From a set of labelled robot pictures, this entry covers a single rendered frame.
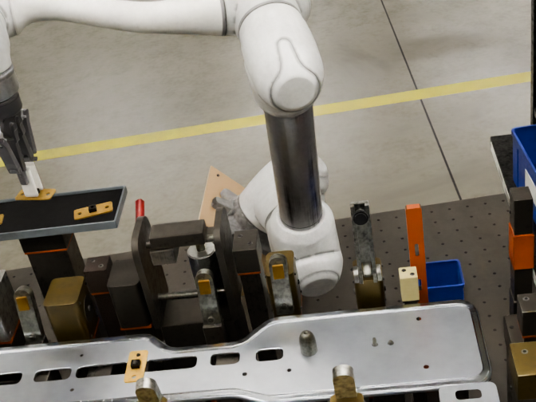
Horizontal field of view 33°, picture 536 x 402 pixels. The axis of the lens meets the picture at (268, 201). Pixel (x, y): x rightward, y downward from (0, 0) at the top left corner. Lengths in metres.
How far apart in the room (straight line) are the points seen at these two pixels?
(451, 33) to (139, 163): 1.90
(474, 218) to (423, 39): 2.73
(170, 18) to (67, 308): 0.62
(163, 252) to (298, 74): 0.45
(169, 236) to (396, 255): 0.82
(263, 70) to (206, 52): 3.74
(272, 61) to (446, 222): 1.01
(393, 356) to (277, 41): 0.62
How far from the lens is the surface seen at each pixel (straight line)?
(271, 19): 1.75
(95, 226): 1.96
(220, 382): 1.75
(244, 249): 1.85
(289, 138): 1.86
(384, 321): 1.81
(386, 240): 2.50
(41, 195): 2.00
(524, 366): 1.63
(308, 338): 1.73
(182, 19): 1.83
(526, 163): 1.98
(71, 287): 1.95
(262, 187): 2.29
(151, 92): 5.10
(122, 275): 1.93
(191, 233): 1.81
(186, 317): 1.96
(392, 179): 4.01
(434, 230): 2.52
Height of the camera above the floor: 2.22
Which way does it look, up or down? 34 degrees down
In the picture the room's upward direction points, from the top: 11 degrees counter-clockwise
